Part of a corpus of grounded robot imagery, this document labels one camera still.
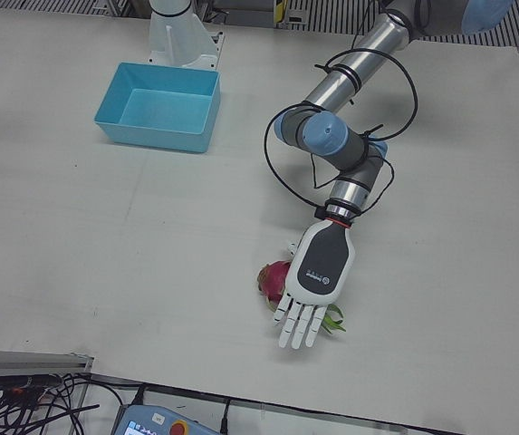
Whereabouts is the blue teach pendant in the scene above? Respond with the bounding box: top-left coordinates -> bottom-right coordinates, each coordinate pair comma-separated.
111,404 -> 222,435

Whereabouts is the light blue plastic bin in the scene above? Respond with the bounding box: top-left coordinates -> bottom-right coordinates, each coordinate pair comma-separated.
93,62 -> 222,155

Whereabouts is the white and grey robot hand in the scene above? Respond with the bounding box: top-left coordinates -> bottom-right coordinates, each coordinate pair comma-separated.
271,217 -> 356,351

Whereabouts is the black pendant cable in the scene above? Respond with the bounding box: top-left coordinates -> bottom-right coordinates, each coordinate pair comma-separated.
219,397 -> 232,434

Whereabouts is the white stand base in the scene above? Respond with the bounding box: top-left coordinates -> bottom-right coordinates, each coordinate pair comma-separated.
146,0 -> 226,70

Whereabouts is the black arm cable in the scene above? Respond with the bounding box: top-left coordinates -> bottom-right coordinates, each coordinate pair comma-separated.
263,47 -> 419,219

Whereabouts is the black floor cable bundle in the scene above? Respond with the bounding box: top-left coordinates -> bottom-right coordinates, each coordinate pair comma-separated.
0,372 -> 127,435

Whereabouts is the red dragon fruit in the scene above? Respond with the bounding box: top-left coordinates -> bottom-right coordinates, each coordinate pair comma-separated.
257,259 -> 347,335

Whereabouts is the aluminium profile rail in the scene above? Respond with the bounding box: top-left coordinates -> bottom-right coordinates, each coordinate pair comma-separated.
0,348 -> 95,378

